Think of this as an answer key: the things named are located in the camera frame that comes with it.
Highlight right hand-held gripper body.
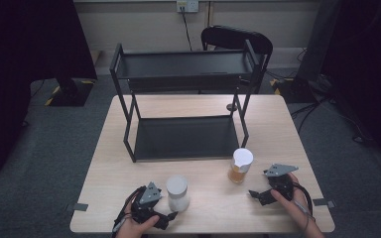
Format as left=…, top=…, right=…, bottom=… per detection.
left=263, top=163, right=300, bottom=202

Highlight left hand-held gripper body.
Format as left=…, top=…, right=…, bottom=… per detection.
left=130, top=181, right=163, bottom=224

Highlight amber jar with white lid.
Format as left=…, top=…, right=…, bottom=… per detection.
left=227, top=148, right=255, bottom=184

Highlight black two-tier metal rack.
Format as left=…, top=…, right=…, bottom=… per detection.
left=109, top=39, right=267, bottom=164

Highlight person's right hand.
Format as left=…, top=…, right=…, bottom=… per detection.
left=270, top=173, right=316, bottom=233

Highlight person's left hand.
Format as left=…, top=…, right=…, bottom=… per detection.
left=114, top=201, right=161, bottom=238

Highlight grey tape piece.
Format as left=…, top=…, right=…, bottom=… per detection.
left=64, top=202, right=89, bottom=213
left=312, top=197, right=337, bottom=209

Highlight black stand base, yellow tape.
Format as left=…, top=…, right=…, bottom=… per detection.
left=44, top=77, right=96, bottom=108

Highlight black stand with base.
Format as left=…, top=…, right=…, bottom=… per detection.
left=271, top=0, right=343, bottom=104

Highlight dark curtain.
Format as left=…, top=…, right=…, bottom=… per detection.
left=0, top=0, right=98, bottom=182
left=321, top=0, right=381, bottom=167

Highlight black chair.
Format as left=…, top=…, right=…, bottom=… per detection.
left=200, top=25, right=274, bottom=95

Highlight right hand-held gripper cable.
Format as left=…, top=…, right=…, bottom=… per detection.
left=292, top=182, right=316, bottom=232

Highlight black floor cables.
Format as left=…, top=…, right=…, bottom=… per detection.
left=290, top=93, right=375, bottom=146

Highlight black power cable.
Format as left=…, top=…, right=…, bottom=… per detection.
left=180, top=5, right=193, bottom=53

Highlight white wall socket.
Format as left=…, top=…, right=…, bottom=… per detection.
left=176, top=0, right=199, bottom=14

